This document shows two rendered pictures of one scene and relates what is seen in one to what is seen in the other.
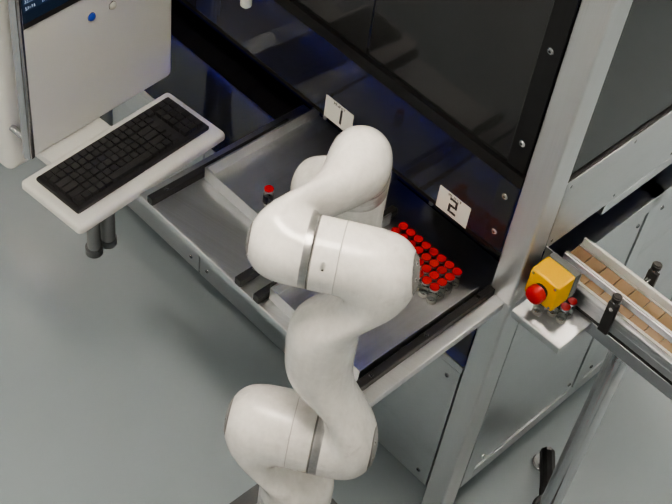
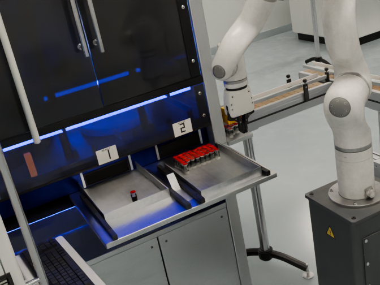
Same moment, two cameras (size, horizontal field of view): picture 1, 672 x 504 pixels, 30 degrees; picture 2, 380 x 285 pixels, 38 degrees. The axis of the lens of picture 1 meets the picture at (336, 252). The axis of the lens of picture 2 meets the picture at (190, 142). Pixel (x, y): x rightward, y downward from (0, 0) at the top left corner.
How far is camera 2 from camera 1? 211 cm
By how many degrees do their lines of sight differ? 55
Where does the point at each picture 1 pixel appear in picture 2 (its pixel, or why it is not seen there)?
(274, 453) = (365, 93)
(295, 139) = (94, 195)
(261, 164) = (106, 204)
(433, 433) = (231, 257)
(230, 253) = (165, 212)
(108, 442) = not seen: outside the picture
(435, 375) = (217, 225)
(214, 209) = (131, 218)
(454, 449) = (243, 249)
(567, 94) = (198, 17)
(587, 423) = not seen: hidden behind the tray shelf
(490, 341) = not seen: hidden behind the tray
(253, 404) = (344, 85)
